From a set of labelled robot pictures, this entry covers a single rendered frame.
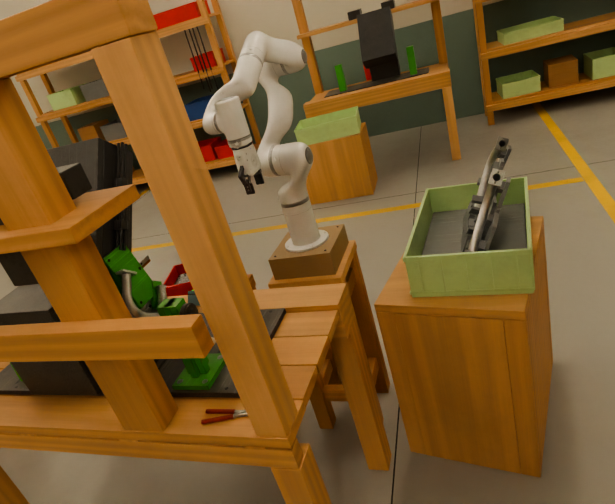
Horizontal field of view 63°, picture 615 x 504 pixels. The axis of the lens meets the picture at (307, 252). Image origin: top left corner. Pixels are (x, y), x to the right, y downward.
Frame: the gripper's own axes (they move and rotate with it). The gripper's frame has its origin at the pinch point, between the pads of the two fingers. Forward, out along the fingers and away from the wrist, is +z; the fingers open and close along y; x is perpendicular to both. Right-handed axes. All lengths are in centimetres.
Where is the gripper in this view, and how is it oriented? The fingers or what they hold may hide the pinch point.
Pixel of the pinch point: (255, 186)
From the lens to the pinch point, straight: 182.3
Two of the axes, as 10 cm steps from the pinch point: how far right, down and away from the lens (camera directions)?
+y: 2.8, -4.9, 8.2
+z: 2.6, 8.7, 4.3
